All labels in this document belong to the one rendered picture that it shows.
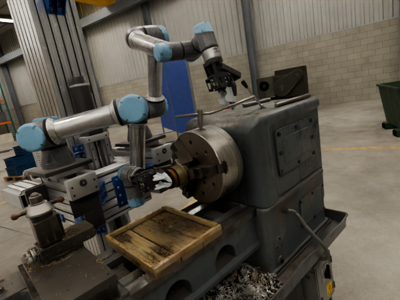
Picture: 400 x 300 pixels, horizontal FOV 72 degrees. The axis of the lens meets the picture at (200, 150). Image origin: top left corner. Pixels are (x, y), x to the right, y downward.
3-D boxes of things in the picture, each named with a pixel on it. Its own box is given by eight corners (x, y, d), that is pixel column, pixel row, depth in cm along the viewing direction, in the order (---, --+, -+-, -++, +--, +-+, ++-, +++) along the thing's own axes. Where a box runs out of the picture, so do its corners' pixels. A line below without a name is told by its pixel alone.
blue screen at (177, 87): (153, 136, 997) (138, 69, 946) (174, 131, 1021) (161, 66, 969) (186, 155, 614) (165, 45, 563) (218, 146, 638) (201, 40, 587)
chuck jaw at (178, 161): (194, 162, 119) (180, 140, 122) (199, 157, 116) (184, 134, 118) (174, 171, 112) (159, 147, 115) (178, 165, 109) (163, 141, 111)
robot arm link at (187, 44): (171, 48, 121) (182, 36, 111) (193, 46, 127) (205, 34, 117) (177, 65, 121) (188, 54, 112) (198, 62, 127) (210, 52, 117)
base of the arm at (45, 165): (37, 168, 131) (30, 149, 129) (68, 159, 142) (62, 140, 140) (49, 171, 122) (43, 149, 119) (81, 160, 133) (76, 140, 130)
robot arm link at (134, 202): (146, 197, 135) (141, 177, 132) (145, 206, 124) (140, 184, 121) (131, 201, 134) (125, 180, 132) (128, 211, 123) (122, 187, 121)
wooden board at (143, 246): (166, 212, 128) (165, 205, 127) (222, 234, 101) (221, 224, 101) (106, 244, 109) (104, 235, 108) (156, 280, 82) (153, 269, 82)
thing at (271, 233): (271, 269, 205) (256, 159, 186) (338, 297, 170) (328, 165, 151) (216, 323, 167) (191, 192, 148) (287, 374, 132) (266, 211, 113)
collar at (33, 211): (50, 204, 89) (47, 196, 89) (57, 209, 83) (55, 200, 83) (23, 214, 84) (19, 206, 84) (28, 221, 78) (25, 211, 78)
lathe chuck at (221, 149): (188, 183, 137) (184, 121, 126) (238, 205, 115) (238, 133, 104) (174, 189, 131) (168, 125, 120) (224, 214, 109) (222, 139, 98)
